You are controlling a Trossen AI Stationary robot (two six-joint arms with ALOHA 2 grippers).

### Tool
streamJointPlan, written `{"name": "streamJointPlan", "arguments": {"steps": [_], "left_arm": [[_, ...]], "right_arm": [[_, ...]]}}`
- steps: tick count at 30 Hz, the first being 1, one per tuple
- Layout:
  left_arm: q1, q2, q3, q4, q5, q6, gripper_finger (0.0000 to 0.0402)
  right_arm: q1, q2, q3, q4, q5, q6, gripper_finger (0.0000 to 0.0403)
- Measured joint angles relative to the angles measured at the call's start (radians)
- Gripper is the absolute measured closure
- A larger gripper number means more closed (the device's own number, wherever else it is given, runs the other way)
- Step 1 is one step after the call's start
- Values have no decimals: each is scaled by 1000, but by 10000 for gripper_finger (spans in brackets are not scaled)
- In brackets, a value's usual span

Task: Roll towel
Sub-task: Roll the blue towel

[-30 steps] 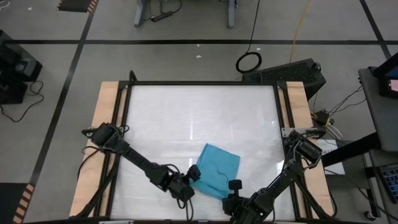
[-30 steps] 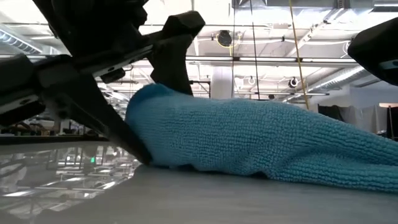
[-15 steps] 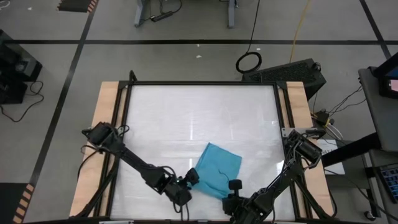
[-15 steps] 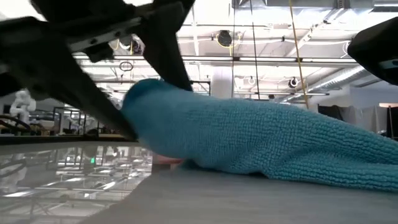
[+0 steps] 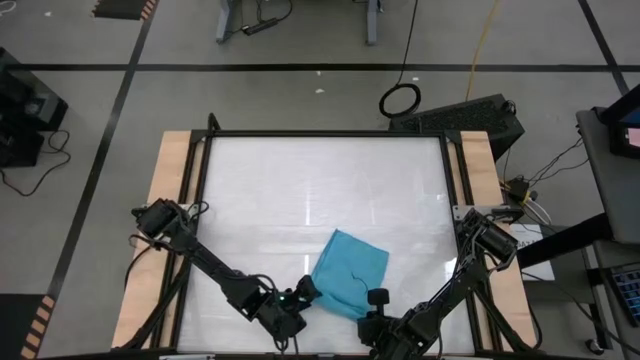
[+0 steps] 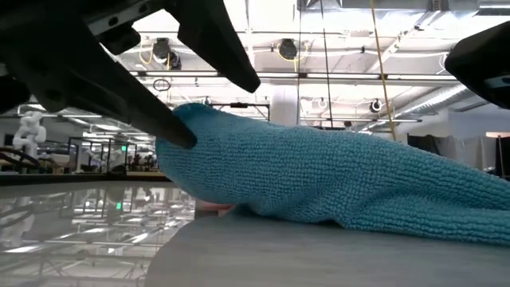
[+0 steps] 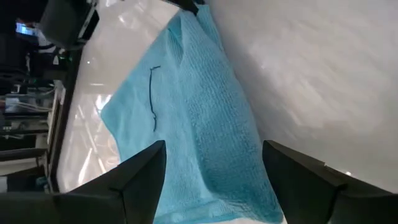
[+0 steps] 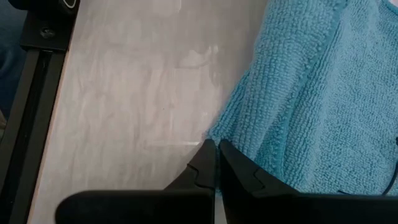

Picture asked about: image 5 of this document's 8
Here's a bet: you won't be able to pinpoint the black cable with coil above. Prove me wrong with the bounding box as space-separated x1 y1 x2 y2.
378 0 423 120

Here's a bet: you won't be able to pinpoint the black desk beam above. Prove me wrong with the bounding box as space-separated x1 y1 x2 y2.
514 213 614 272

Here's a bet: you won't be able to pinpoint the black computer tower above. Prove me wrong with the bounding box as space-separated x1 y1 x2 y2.
388 93 526 162

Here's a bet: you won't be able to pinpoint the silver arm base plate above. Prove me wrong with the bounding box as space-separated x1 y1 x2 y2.
452 203 512 222

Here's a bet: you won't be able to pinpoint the grey desk leg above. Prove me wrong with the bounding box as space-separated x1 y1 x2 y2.
364 0 384 47
215 0 239 45

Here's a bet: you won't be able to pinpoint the blue lit keyboard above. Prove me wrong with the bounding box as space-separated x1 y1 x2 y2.
604 263 640 329

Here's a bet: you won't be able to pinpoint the grey desk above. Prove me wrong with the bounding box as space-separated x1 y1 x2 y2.
575 107 640 246

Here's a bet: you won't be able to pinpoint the white paper sheet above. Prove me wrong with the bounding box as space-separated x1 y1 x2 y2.
509 223 557 283

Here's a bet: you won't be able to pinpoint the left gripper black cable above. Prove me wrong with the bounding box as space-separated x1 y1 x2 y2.
272 337 301 360

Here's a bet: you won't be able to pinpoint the black equipment stack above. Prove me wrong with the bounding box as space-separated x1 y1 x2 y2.
0 47 70 169

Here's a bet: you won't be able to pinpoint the blue microfibre towel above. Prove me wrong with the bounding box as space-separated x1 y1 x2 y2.
310 228 390 322

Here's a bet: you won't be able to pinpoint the black mat orange stripes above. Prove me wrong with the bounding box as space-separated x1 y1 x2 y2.
0 293 57 360
92 0 160 22

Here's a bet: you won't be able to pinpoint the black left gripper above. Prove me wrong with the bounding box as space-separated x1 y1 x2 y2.
258 273 322 344

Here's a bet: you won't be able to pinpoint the black monitor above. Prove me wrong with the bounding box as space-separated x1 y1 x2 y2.
598 83 640 162

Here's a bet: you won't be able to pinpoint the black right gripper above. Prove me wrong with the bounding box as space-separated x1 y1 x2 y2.
357 287 407 360

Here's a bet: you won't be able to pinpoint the wooden side board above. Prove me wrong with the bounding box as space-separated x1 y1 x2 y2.
110 130 207 350
447 130 539 351

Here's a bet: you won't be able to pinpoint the thin black cable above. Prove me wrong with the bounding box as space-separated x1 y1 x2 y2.
0 129 73 198

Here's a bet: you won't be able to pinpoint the yellow cable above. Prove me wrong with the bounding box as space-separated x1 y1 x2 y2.
465 0 501 102

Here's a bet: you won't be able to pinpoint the black power adapter hub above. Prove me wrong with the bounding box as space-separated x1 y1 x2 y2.
502 175 539 204

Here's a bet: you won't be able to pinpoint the black power strip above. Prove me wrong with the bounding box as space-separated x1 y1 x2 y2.
242 17 280 37

